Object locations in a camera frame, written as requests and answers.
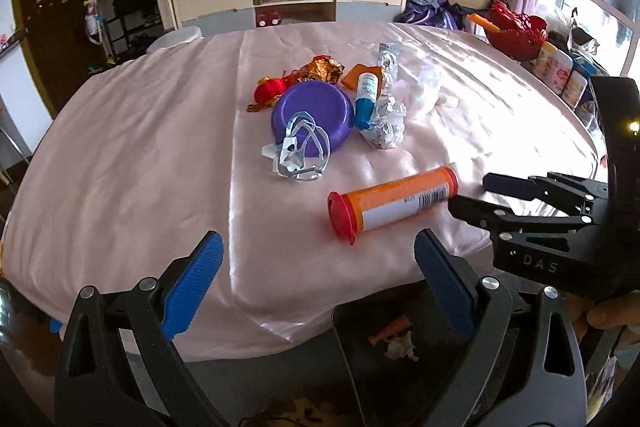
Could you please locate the silver foil ball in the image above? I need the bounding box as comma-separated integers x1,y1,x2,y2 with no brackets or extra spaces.
359,95,407,150

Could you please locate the orange tube red cap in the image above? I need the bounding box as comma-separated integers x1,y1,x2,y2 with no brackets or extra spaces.
328,167,459,245

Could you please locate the clear plastic bag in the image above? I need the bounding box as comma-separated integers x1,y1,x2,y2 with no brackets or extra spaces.
408,65,447,114

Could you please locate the blue white small bottle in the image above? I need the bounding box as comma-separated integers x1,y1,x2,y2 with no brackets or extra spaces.
354,72,378,130

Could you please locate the purple plastic bowl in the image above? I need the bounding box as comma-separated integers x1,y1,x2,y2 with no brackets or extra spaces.
271,80,354,153

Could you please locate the silver blister pack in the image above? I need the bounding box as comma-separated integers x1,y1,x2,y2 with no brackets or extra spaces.
378,42,400,82

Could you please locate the blue white face mask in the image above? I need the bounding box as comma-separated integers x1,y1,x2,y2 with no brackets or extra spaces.
262,112,331,182

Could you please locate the orange paper wrapper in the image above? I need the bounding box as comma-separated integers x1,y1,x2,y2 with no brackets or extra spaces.
340,63,386,94

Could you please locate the gold red foil wrapper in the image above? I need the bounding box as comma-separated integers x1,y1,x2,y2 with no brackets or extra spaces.
283,55,345,88

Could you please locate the red lantern ornament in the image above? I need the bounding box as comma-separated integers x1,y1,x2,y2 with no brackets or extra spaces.
246,77,288,113

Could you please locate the black trash bin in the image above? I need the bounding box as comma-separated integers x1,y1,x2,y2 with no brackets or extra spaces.
332,286,507,427

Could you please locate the person's right hand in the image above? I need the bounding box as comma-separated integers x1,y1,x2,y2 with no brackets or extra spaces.
564,291,640,347

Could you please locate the white canister orange label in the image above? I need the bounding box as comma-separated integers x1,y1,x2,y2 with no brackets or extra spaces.
561,70,588,109

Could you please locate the yellow lid canister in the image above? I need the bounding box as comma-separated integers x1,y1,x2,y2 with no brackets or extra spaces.
533,41,558,80

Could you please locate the white canister pink label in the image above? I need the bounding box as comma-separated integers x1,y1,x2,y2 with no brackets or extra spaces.
544,50,573,95

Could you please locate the red plastic basket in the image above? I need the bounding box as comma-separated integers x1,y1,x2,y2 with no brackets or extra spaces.
487,0,548,62

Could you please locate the white whiteboard panel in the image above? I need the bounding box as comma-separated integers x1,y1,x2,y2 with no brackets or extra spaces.
1,43,53,155

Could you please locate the grey round stool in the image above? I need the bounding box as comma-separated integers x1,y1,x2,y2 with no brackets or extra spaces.
145,26,203,54

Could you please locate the dark brown door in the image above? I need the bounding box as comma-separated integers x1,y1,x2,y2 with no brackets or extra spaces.
12,0,105,116

